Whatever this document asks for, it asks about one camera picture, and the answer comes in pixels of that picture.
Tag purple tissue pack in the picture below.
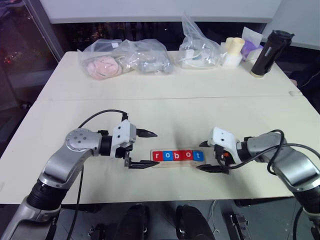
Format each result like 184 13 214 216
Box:
240 26 265 62

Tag black drinking bottle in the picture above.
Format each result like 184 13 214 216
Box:
249 29 296 79

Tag thin white cable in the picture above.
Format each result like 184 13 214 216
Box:
209 199 222 235

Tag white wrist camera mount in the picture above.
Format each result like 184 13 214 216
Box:
207 126 242 166
109 119 138 159

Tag clear bag with white items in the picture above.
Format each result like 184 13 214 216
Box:
174 11 227 71

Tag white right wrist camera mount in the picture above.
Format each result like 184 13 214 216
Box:
207 126 242 166

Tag clear bag with grey parts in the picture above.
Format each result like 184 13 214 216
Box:
117 39 175 76

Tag wooden letter tray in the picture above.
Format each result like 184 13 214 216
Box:
149 149 206 170

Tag blue letter t block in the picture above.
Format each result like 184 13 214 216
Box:
192 150 205 162

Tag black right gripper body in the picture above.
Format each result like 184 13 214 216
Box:
213 144 235 168

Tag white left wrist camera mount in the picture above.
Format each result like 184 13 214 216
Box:
109 119 138 159

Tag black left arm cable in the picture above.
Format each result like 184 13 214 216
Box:
69 109 130 238

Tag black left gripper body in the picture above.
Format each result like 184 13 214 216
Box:
115 140 138 168

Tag cream plastic cylinder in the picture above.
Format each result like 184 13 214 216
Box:
224 36 245 57

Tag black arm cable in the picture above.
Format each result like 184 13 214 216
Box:
214 129 320 176
69 109 130 238

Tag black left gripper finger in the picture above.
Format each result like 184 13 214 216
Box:
127 160 160 170
136 128 159 138

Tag dark rounded shape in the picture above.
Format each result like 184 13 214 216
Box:
175 204 214 240

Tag clear bag with pink item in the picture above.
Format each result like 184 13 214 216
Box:
77 38 131 81

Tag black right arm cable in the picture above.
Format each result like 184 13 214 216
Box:
214 129 320 176

